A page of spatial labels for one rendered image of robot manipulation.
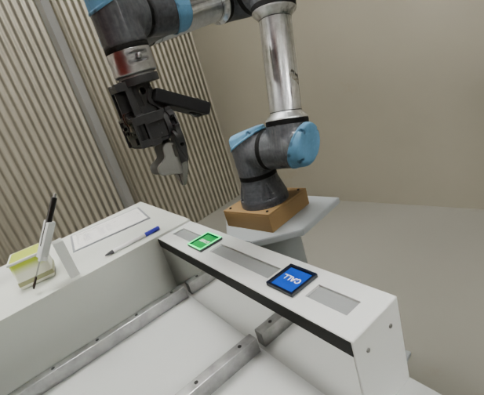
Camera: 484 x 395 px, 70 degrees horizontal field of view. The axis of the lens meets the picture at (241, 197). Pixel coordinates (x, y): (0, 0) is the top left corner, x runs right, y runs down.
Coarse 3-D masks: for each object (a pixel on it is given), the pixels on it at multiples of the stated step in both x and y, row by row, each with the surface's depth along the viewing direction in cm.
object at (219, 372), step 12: (252, 336) 59; (240, 348) 58; (252, 348) 58; (228, 360) 56; (240, 360) 57; (204, 372) 55; (216, 372) 54; (228, 372) 56; (192, 384) 53; (204, 384) 53; (216, 384) 55
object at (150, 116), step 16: (128, 80) 58; (144, 80) 58; (112, 96) 60; (128, 96) 58; (144, 96) 60; (128, 112) 60; (144, 112) 61; (160, 112) 60; (128, 128) 60; (144, 128) 59; (160, 128) 61; (128, 144) 64; (144, 144) 59
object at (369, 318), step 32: (192, 224) 84; (192, 256) 69; (224, 256) 66; (256, 256) 62; (256, 288) 53; (320, 288) 49; (352, 288) 47; (320, 320) 43; (352, 320) 42; (384, 320) 42; (384, 352) 43; (384, 384) 44
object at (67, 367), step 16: (176, 288) 80; (160, 304) 77; (176, 304) 80; (128, 320) 74; (144, 320) 75; (112, 336) 72; (128, 336) 74; (80, 352) 69; (96, 352) 70; (48, 368) 67; (64, 368) 67; (80, 368) 69; (32, 384) 64; (48, 384) 65
